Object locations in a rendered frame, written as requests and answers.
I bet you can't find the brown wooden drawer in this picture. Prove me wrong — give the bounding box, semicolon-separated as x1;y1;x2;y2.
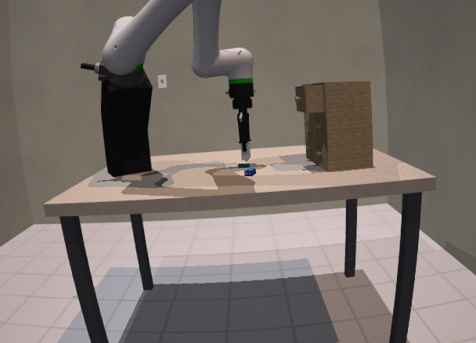
295;85;326;113
305;135;316;162
305;113;315;136
314;113;327;141
316;139;328;170

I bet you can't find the small brown wooden chest of drawers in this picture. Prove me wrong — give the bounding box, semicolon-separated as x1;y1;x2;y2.
305;81;373;172

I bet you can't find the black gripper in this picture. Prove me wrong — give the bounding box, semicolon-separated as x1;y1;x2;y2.
233;99;252;161

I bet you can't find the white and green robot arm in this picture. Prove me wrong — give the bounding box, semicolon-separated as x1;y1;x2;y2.
81;0;256;99

